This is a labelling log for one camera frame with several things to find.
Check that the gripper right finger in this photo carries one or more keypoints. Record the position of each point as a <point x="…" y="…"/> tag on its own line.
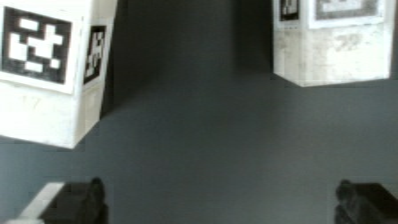
<point x="366" y="204"/>

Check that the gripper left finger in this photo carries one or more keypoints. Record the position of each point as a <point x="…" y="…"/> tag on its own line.
<point x="65" y="204"/>

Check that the white table leg with tag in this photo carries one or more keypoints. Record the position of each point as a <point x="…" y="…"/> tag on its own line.
<point x="332" y="40"/>

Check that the white leg centre back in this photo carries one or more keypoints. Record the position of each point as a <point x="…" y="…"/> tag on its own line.
<point x="55" y="37"/>

